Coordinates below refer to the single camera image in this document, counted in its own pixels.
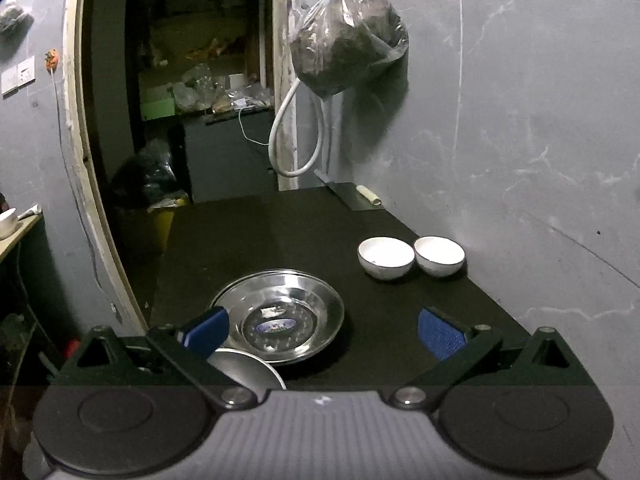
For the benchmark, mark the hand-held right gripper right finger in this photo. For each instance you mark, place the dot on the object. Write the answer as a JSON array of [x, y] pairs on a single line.
[[442, 335]]

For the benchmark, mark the white ceramic bowl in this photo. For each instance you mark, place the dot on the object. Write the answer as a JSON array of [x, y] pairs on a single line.
[[385, 257], [440, 255]]

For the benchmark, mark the green box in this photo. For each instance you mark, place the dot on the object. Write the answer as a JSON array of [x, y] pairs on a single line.
[[159, 109]]

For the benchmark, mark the steel bowl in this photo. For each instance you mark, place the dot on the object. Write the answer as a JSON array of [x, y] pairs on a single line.
[[245, 370]]

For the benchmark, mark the black plastic bag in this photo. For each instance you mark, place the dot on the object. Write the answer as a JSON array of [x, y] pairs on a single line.
[[147, 170]]

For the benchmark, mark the large steel plate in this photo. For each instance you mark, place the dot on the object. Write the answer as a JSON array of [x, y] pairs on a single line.
[[226, 289]]

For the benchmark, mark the cluttered storage shelf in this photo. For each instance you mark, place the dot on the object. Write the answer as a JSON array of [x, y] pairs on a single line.
[[200, 75]]

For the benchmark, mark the orange wall hook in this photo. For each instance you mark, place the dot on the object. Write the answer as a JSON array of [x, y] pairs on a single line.
[[51, 59]]

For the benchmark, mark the white cup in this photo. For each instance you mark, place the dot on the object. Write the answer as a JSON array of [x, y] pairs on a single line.
[[7, 222]]

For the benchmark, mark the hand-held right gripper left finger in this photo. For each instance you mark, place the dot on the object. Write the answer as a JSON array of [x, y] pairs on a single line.
[[206, 332]]

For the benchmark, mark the wooden side shelf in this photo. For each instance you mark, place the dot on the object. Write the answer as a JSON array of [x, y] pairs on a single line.
[[20, 235]]

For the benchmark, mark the white tube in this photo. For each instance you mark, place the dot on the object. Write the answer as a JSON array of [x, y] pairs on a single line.
[[29, 211]]

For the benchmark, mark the white wall switch plate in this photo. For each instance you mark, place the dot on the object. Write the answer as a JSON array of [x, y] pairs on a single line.
[[17, 77]]

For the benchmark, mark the hanging clear plastic bag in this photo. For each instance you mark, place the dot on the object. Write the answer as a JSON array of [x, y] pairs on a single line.
[[345, 40]]

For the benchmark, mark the dark cabinet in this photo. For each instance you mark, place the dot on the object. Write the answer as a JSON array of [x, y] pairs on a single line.
[[225, 160]]

